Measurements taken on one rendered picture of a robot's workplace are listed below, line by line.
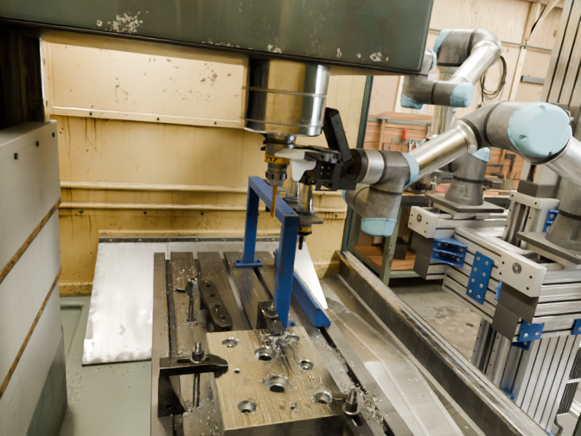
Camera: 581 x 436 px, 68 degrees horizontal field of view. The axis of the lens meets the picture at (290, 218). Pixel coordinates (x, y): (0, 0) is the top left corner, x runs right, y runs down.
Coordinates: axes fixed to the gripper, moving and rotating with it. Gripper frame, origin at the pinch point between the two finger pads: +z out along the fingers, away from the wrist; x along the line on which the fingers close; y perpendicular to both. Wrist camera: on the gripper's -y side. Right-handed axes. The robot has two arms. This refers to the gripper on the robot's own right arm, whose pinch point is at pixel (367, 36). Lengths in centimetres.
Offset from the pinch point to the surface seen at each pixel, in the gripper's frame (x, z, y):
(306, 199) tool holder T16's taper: -2.2, 20.5, 42.5
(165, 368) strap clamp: -12, 67, 67
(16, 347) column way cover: -3, 88, 59
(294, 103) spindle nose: -22, 50, 18
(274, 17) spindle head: -23, 57, 6
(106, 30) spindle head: -11, 77, 10
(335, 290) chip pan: 31, -48, 102
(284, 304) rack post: -4, 27, 70
